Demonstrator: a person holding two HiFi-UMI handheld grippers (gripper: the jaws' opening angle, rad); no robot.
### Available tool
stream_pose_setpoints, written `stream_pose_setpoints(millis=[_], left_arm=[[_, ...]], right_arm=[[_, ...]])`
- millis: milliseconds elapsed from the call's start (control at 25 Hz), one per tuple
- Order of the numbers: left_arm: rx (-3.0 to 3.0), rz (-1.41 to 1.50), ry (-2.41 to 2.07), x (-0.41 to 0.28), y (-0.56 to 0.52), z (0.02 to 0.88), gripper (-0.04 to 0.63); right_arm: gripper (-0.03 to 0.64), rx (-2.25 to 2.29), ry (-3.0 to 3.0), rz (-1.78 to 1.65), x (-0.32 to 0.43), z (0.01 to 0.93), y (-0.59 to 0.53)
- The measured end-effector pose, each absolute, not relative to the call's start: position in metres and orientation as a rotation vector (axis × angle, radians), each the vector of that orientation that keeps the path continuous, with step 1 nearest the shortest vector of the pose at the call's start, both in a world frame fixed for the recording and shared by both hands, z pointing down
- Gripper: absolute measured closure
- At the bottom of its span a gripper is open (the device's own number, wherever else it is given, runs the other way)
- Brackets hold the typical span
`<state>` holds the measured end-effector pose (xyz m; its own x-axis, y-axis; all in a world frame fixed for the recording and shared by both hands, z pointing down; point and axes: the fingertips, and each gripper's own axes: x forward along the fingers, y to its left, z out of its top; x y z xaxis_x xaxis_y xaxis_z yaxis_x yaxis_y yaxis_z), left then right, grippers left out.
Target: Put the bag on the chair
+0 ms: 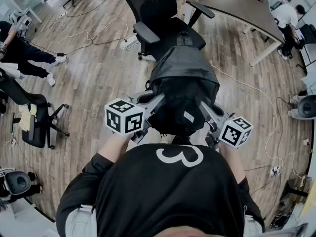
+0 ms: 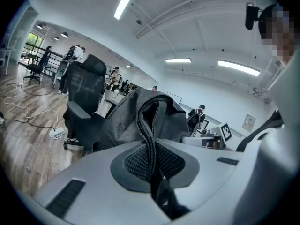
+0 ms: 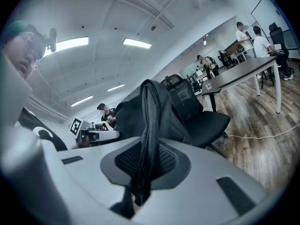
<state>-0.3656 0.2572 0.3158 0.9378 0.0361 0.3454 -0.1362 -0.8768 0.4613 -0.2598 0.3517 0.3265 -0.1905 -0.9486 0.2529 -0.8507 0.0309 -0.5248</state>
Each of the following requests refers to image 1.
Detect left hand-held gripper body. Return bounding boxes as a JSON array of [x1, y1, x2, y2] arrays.
[[104, 90, 157, 145]]

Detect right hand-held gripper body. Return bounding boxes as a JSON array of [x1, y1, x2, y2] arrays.
[[204, 105, 254, 149]]

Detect black backpack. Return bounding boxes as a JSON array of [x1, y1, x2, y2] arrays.
[[145, 30, 220, 137]]

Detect black mesh office chair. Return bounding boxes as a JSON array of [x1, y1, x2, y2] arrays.
[[116, 0, 216, 61]]

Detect person's left forearm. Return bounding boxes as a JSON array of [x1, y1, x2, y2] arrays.
[[97, 133, 132, 163]]

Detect person's right forearm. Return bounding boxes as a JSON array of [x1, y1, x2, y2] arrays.
[[218, 142, 247, 184]]

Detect grey round device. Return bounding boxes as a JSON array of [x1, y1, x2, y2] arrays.
[[297, 94, 316, 120], [4, 171, 32, 196]]

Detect person's black printed shirt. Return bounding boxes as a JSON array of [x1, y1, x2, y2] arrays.
[[55, 143, 266, 237]]

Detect pale yellow cloth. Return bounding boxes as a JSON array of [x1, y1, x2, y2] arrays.
[[18, 104, 38, 133]]

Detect dark brown table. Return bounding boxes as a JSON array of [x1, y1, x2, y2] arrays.
[[185, 0, 286, 67]]

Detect small white table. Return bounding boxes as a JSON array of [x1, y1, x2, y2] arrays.
[[9, 6, 43, 32]]

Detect white desk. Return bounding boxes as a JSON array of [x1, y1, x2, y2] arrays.
[[0, 198, 59, 237]]

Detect white floor cable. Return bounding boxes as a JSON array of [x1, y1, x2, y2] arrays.
[[56, 17, 129, 44], [211, 65, 282, 175]]

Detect black floor cable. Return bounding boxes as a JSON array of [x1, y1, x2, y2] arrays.
[[23, 37, 127, 57]]

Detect white shoulder strap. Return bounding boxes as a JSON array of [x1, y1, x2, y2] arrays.
[[65, 204, 97, 237], [243, 212, 263, 237]]

